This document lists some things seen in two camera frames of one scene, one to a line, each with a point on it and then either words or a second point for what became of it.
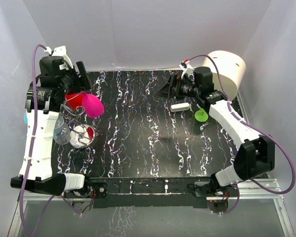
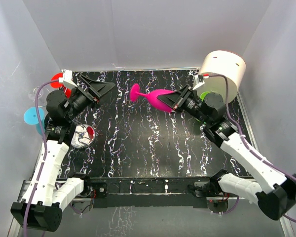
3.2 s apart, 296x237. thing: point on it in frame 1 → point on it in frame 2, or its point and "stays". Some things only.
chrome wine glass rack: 82,136 stays
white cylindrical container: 232,67 stays
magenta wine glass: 92,105 → 135,93
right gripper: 168,91 → 174,98
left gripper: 85,81 → 99,88
